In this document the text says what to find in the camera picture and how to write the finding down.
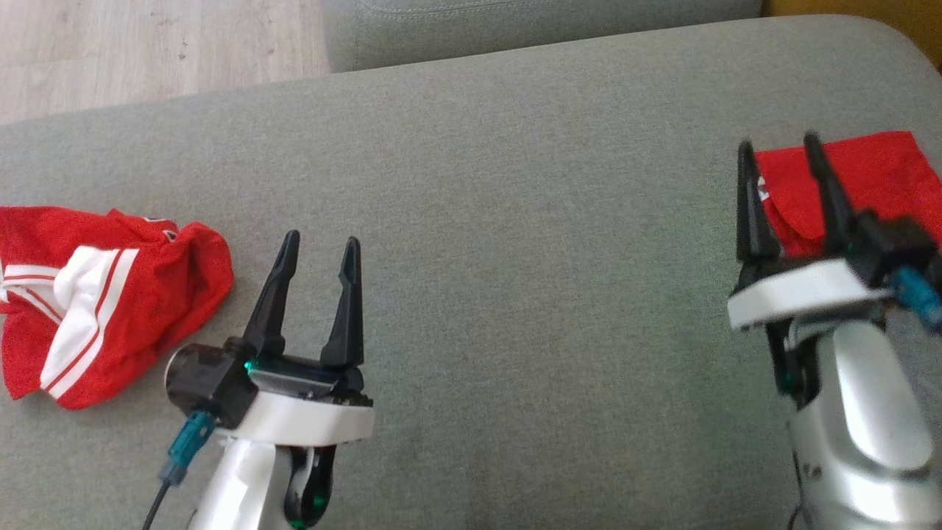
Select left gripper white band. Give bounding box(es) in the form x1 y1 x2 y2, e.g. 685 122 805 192
235 230 376 447

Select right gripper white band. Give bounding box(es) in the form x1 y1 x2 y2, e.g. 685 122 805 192
727 131 893 332

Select red shorts with white stripe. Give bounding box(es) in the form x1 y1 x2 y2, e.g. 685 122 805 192
754 131 942 258

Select red basketball jersey white trim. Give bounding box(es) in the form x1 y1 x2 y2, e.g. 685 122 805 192
0 206 235 411

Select large grey sofa seat cushion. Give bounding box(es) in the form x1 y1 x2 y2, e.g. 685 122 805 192
0 15 942 530

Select large yellow sofa back cushion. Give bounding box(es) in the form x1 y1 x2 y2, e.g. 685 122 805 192
762 0 942 74

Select right camera cable blue plug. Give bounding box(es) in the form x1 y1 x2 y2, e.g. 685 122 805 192
889 266 942 332

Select camera cable blue plug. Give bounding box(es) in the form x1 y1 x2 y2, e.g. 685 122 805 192
140 411 216 530
889 266 942 332

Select left camera cable blue plug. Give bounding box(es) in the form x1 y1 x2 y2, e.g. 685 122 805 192
140 411 216 530

